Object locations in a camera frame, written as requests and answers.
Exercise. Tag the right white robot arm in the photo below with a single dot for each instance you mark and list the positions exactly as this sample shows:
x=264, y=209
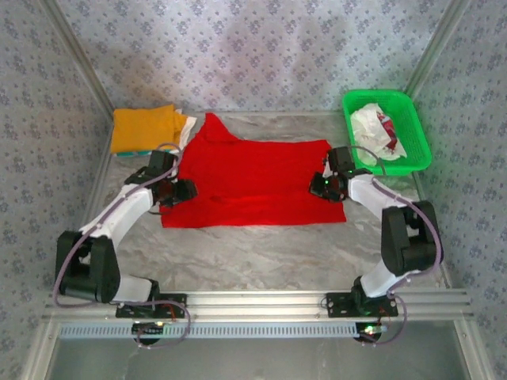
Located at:
x=408, y=237

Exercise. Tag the folded teal t-shirt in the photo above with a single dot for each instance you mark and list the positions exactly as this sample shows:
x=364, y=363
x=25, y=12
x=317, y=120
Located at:
x=132, y=153

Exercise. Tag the folded white t-shirt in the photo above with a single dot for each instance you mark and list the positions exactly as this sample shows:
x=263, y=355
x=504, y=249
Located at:
x=188, y=126

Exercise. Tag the plain white t-shirt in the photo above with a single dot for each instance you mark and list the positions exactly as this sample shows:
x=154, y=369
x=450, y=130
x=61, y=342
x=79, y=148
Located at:
x=362, y=126

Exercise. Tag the folded yellow t-shirt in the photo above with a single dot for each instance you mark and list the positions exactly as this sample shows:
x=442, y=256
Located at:
x=142, y=128

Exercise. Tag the white t-shirt with red print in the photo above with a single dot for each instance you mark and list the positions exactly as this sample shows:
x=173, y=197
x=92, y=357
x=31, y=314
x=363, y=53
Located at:
x=388, y=126

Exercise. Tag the green plastic basket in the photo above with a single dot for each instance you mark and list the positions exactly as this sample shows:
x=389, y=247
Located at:
x=414, y=130

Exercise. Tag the black controller board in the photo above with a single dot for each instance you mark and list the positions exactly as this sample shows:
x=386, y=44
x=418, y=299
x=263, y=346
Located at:
x=370, y=331
x=148, y=330

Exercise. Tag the right black wrist camera box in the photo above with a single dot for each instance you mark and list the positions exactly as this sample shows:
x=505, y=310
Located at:
x=340, y=158

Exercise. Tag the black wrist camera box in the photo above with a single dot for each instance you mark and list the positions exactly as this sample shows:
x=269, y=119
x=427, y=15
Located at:
x=162, y=163
x=340, y=158

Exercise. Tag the left black wrist camera box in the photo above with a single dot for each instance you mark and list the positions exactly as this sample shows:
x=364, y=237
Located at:
x=162, y=163

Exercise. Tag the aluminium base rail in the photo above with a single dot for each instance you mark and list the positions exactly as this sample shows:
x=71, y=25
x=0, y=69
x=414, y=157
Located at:
x=257, y=306

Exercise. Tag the aluminium frame post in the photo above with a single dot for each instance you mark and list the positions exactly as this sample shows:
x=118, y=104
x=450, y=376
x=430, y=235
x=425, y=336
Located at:
x=75, y=55
x=435, y=47

